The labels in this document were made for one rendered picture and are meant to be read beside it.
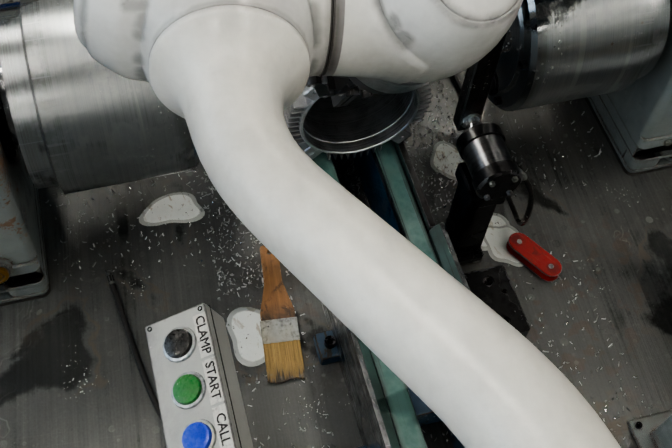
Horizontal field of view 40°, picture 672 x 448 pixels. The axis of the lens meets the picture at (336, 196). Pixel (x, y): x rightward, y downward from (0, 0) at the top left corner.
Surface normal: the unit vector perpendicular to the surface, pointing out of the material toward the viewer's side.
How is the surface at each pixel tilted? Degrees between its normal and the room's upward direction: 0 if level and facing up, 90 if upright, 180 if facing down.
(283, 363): 2
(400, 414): 0
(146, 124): 66
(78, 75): 36
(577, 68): 80
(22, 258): 90
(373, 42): 76
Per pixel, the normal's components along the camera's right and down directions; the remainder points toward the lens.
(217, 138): -0.58, -0.19
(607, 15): 0.25, 0.28
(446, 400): -0.66, 0.22
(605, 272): 0.06, -0.55
